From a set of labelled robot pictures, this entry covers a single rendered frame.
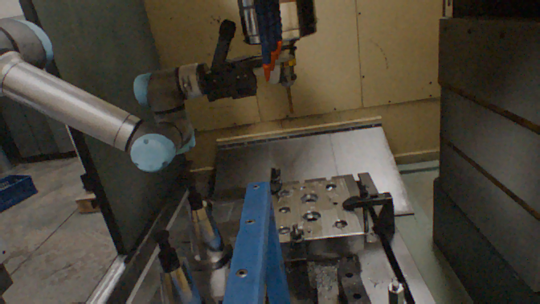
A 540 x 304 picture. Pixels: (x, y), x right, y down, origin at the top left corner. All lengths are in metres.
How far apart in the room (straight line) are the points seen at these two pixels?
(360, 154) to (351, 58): 0.48
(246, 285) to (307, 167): 1.37
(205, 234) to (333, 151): 1.41
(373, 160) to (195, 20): 1.10
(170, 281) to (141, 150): 0.39
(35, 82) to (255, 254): 0.54
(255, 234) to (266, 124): 1.43
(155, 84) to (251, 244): 0.47
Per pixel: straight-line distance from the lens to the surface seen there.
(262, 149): 1.88
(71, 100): 0.77
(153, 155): 0.71
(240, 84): 0.78
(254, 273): 0.43
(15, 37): 0.92
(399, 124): 1.99
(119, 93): 1.45
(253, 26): 0.73
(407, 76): 1.92
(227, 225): 0.55
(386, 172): 1.73
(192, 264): 0.48
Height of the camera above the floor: 1.50
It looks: 22 degrees down
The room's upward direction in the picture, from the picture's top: 10 degrees counter-clockwise
